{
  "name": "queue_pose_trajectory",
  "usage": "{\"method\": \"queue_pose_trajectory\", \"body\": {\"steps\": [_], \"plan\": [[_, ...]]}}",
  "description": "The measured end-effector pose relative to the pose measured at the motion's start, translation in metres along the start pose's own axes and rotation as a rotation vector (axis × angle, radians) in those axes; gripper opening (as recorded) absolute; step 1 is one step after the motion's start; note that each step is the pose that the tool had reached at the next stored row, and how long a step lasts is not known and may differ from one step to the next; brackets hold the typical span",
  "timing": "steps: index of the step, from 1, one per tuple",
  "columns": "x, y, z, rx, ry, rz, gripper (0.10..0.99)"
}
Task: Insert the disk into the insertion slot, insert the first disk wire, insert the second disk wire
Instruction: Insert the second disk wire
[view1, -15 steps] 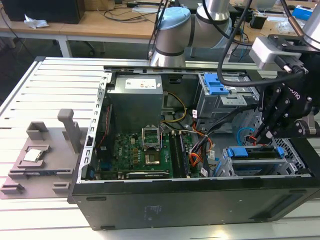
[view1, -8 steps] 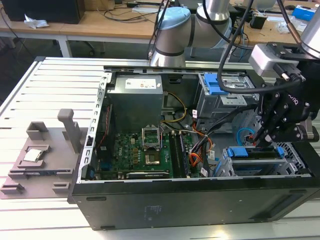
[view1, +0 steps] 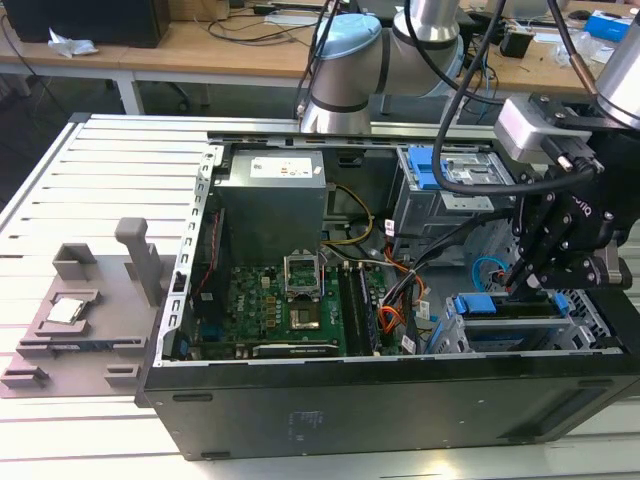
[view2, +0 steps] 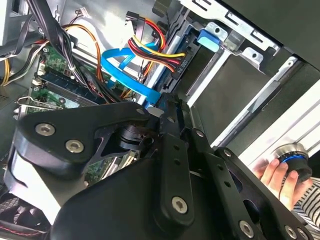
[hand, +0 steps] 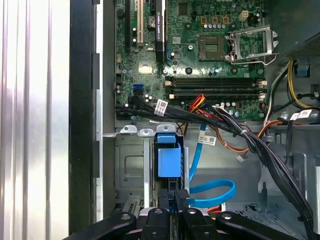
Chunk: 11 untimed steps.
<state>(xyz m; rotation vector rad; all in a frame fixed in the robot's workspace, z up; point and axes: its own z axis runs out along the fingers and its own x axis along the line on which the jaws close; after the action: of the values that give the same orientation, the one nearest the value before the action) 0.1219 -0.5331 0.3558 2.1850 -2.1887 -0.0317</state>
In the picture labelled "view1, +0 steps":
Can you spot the silver CPU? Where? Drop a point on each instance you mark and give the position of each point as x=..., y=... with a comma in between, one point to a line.
x=66, y=311

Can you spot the green motherboard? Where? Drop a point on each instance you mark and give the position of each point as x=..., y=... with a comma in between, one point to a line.
x=250, y=300

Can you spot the blue plastic bay latch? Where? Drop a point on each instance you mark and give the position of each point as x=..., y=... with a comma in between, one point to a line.
x=422, y=167

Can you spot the grey power supply unit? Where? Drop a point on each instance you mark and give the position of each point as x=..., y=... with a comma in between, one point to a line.
x=270, y=210

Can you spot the black expansion slot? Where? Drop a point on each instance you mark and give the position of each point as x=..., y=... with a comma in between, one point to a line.
x=295, y=348

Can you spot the black motor block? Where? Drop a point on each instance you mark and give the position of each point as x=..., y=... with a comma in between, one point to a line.
x=516, y=42

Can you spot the grey parts rack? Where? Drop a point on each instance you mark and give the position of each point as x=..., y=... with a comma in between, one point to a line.
x=115, y=300

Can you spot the black box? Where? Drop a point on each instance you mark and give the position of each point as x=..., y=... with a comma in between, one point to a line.
x=85, y=20

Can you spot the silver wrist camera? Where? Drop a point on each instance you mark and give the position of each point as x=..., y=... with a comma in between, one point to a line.
x=522, y=127

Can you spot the metal locking lever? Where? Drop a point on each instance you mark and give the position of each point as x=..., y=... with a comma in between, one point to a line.
x=324, y=260

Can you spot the crumpled white paper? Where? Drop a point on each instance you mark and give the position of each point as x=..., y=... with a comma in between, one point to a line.
x=70, y=46

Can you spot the black PC case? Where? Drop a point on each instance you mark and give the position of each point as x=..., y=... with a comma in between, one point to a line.
x=350, y=415

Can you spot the CPU socket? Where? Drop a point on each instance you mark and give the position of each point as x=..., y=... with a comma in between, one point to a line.
x=305, y=318

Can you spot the black computer mouse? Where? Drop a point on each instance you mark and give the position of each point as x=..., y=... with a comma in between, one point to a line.
x=580, y=15

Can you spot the blue cardboard box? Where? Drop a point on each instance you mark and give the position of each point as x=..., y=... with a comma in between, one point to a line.
x=612, y=25

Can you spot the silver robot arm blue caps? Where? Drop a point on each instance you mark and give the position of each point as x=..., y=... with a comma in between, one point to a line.
x=345, y=75

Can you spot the grey metal disk bay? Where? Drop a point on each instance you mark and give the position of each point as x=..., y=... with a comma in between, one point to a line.
x=450, y=335

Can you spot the clear plastic bag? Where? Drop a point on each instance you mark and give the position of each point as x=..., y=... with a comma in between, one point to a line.
x=595, y=47

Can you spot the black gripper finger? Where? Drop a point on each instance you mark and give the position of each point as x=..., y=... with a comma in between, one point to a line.
x=537, y=225
x=570, y=272

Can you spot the hard disk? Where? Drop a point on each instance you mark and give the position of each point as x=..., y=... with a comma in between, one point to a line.
x=479, y=305

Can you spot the grey metal drive cage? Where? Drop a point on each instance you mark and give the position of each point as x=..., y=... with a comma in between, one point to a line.
x=425, y=220

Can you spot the wooden desk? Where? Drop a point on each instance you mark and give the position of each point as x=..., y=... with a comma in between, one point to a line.
x=200, y=55

